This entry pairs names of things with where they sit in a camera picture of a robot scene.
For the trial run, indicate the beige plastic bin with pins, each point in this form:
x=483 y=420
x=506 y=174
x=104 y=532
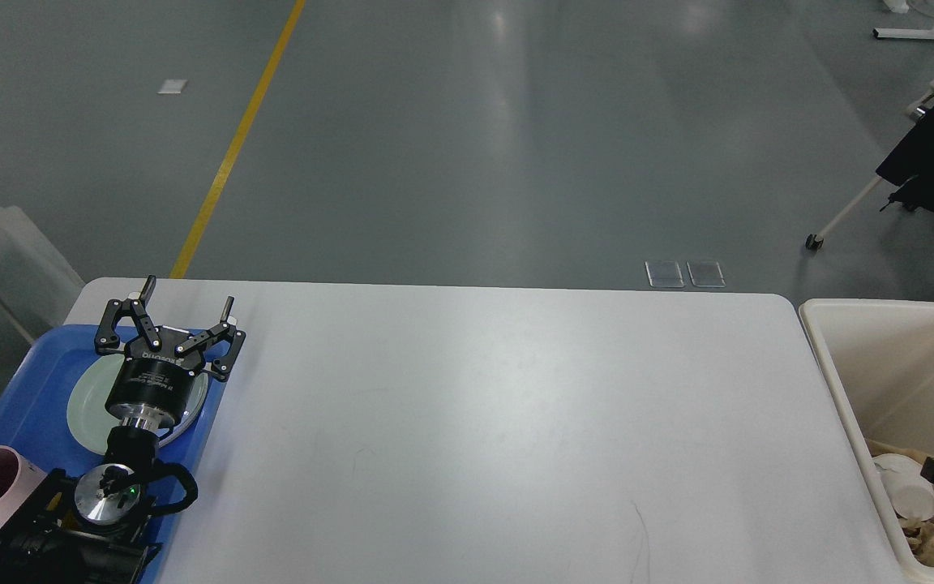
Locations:
x=877 y=357

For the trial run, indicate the small white paper cup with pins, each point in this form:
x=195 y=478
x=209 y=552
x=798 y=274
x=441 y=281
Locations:
x=911 y=496

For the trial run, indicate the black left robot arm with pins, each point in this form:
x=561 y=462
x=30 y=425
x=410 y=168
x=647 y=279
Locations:
x=104 y=518

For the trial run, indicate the brown paper bag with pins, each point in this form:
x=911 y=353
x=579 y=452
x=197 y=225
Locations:
x=905 y=450

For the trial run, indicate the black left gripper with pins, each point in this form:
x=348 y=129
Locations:
x=157 y=388

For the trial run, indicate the person in white trousers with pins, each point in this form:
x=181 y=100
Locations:
x=36 y=281

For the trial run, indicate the green plate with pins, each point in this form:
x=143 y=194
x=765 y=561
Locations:
x=89 y=422

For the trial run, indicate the blue plastic tray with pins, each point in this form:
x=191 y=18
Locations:
x=33 y=422

